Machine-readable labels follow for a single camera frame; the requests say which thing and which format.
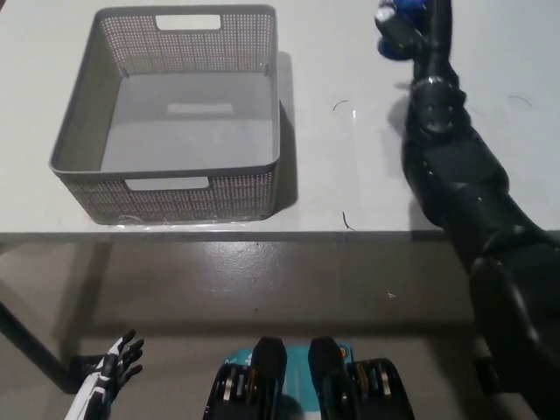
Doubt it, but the robot right hand white black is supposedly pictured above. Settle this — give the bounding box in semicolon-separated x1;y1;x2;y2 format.
374;0;459;83

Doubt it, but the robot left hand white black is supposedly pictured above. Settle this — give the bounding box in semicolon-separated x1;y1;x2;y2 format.
63;329;146;420

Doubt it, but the blue rook chess piece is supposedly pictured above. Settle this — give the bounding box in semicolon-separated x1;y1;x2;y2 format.
377;0;429;62

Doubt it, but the black table foot plate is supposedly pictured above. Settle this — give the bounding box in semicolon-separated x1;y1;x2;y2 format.
69;355;109;380
474;356;504;396

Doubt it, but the black metal table leg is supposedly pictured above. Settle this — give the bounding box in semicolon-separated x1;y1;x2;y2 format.
0;300;74;394

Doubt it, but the robot body black teal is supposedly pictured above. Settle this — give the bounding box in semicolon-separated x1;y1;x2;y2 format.
202;335;415;420

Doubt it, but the grey perforated plastic basket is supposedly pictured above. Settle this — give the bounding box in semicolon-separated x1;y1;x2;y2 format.
47;3;282;226

